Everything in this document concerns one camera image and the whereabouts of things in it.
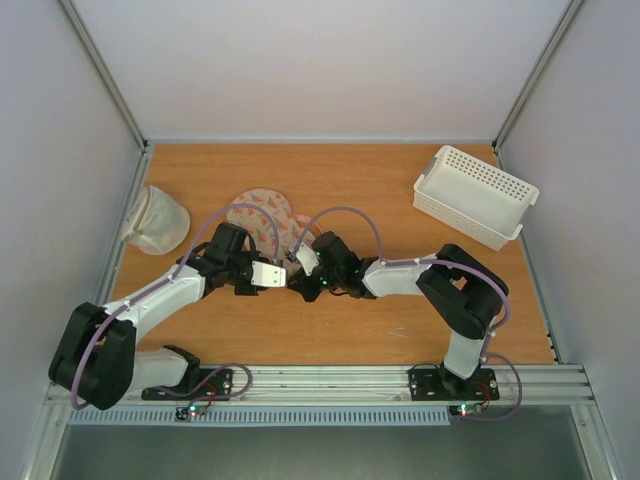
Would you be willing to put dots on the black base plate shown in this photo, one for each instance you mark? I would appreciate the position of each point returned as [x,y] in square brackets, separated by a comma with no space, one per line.
[204,382]
[435,384]

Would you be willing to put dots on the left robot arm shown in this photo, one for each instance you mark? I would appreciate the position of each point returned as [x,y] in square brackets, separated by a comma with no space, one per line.
[97,360]

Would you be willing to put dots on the aluminium front rail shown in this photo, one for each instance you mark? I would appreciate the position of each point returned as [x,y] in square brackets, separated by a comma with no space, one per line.
[532,385]

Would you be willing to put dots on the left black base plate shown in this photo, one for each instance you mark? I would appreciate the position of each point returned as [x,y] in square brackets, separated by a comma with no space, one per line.
[204,382]

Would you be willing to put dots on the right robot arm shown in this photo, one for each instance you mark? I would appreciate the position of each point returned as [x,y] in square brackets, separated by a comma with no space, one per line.
[472,301]

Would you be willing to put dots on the floral mesh laundry bag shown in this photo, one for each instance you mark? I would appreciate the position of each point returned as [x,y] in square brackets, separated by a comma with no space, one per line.
[252,211]

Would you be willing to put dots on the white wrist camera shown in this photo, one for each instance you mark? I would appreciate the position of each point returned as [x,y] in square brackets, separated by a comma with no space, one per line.
[307,258]
[268,275]

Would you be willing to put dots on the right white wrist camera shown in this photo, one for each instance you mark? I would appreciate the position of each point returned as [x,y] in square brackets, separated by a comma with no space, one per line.
[307,258]

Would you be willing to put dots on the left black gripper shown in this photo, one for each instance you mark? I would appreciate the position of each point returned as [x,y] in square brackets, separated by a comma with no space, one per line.
[249,291]

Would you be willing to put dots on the grey slotted cable duct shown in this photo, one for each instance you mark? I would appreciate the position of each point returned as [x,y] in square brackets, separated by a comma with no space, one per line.
[266,416]

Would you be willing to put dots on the white round mesh bag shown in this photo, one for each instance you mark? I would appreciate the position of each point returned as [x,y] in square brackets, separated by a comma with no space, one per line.
[156,223]

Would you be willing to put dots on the white perforated plastic basket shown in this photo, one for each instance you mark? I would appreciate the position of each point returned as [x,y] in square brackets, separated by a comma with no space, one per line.
[473,197]

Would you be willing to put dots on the aluminium frame post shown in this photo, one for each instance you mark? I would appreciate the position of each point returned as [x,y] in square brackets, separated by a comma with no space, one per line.
[551,47]
[98,63]

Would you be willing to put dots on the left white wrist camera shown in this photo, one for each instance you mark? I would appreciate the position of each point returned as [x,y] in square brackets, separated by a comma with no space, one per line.
[268,275]

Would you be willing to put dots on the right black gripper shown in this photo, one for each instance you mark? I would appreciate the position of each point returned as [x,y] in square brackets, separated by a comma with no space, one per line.
[310,284]

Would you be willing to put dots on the right aluminium frame post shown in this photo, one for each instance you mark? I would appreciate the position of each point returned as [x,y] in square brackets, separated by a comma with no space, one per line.
[551,47]

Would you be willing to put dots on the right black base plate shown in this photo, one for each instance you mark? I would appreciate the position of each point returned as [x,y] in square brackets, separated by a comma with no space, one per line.
[435,384]

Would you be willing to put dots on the left aluminium frame post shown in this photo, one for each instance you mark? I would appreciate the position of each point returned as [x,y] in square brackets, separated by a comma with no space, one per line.
[98,63]

